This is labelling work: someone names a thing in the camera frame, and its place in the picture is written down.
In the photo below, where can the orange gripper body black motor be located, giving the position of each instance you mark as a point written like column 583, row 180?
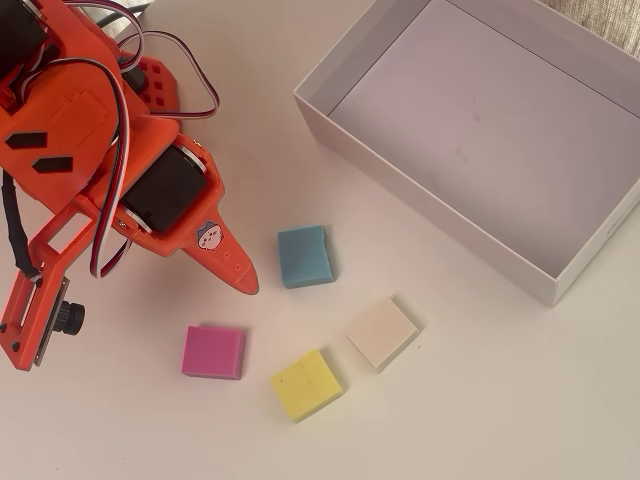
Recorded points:
column 167, row 192

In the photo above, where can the orange gripper finger with sticker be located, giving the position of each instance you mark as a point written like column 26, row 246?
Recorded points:
column 227, row 262

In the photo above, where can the yellow foam cuboid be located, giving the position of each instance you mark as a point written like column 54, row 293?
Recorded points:
column 307, row 385

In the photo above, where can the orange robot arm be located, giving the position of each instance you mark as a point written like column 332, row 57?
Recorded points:
column 60, row 115

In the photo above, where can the blue foam cuboid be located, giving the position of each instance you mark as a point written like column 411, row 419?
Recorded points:
column 305, row 257

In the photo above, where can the pink foam cuboid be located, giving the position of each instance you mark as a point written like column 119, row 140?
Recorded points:
column 212, row 352

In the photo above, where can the white foam cuboid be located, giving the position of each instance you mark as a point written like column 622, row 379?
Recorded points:
column 382, row 332

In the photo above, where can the white cardboard box bin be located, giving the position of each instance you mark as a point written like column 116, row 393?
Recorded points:
column 475, row 130

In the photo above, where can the beige woven curtain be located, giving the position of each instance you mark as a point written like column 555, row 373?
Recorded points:
column 610, row 20

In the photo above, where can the wrist camera with orange mount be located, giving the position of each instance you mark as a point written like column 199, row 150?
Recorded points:
column 37, row 320

